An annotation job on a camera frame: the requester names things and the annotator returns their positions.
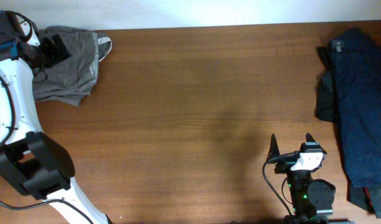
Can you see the dark blue jeans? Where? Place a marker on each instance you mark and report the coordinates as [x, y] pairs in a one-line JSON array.
[[356, 61]]

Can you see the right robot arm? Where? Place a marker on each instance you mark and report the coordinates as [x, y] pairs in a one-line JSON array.
[[311, 199]]

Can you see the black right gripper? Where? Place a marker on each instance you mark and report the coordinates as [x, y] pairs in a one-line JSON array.
[[285, 163]]

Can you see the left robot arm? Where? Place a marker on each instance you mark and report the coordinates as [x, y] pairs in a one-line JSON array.
[[33, 163]]

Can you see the grey shorts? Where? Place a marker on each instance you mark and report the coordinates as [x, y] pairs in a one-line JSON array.
[[72, 79]]

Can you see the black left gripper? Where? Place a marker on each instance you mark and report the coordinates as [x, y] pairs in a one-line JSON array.
[[55, 57]]

